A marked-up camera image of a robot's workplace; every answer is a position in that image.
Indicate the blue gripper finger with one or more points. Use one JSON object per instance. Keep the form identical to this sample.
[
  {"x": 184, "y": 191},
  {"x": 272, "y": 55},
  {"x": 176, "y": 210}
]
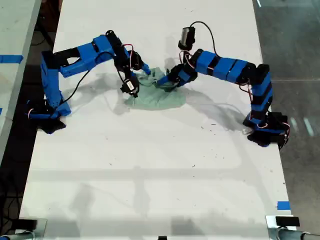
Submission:
[
  {"x": 135, "y": 95},
  {"x": 172, "y": 87},
  {"x": 165, "y": 80},
  {"x": 146, "y": 68}
]

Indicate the pale green T-shirt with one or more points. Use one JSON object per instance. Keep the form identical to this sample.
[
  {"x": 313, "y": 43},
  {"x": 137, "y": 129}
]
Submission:
[{"x": 160, "y": 100}]

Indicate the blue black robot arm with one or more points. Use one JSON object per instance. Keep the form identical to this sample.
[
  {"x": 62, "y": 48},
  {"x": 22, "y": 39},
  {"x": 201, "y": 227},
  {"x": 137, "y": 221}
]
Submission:
[
  {"x": 51, "y": 80},
  {"x": 261, "y": 90}
]

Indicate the long blue tape strip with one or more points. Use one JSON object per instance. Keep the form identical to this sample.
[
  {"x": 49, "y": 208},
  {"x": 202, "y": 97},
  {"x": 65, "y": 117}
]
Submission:
[{"x": 11, "y": 59}]

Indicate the grey side table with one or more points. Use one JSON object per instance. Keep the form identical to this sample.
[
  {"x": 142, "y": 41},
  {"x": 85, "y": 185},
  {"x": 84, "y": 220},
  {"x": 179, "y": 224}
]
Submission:
[{"x": 15, "y": 30}]

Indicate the small black box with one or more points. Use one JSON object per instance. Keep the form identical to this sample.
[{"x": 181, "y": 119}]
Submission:
[
  {"x": 162, "y": 238},
  {"x": 287, "y": 221},
  {"x": 27, "y": 224}
]

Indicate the metal clamp plate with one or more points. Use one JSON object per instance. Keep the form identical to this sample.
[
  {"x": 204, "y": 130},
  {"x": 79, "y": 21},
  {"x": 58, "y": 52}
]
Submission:
[
  {"x": 271, "y": 225},
  {"x": 41, "y": 225}
]

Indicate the square blue tape piece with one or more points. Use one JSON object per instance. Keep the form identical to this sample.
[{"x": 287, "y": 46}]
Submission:
[{"x": 283, "y": 205}]

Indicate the grey pipe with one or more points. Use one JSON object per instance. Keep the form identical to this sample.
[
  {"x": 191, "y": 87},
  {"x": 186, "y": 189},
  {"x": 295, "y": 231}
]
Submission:
[
  {"x": 300, "y": 236},
  {"x": 15, "y": 237}
]

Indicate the black camera box white label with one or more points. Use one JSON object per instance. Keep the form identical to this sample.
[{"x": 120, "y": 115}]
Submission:
[{"x": 128, "y": 86}]

